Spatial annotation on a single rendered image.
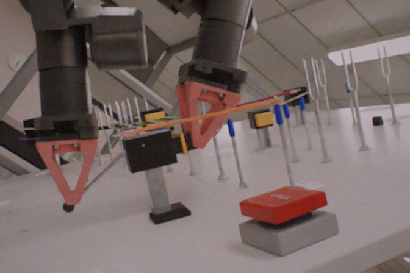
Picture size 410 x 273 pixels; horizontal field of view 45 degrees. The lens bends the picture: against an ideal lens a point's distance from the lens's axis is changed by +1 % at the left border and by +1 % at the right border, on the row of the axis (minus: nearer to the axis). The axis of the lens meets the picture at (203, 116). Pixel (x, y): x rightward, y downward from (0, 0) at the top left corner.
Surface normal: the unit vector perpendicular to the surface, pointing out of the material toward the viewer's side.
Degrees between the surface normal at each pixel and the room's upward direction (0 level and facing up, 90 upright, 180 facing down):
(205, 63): 99
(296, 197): 46
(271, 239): 136
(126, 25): 125
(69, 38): 85
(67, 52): 89
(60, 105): 104
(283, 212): 90
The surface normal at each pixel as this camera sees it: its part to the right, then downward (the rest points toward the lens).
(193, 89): 0.15, 0.36
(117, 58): 0.10, 0.55
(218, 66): 0.25, 0.01
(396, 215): -0.20, -0.98
